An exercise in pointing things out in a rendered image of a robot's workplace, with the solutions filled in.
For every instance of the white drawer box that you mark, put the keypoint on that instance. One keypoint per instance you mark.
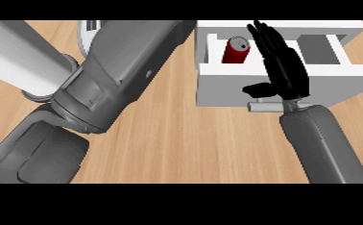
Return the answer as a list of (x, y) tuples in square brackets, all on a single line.
[(319, 50)]

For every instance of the white round appliance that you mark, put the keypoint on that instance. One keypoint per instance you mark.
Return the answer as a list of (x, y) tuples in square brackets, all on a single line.
[(85, 38)]

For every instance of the white drawer front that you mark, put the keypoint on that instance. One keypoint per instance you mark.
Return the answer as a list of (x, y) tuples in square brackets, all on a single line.
[(226, 86)]

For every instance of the white cabinet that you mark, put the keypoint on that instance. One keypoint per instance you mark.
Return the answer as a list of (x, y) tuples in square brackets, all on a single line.
[(303, 24)]

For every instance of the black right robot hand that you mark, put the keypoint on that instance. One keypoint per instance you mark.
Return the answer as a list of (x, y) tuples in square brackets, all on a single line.
[(284, 65)]

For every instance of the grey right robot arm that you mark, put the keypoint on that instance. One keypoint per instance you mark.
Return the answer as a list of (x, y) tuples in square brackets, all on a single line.
[(316, 139)]

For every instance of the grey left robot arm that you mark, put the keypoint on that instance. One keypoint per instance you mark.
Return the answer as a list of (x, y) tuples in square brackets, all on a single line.
[(127, 59)]

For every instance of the red can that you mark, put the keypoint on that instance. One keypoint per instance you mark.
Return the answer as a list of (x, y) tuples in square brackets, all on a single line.
[(235, 54)]

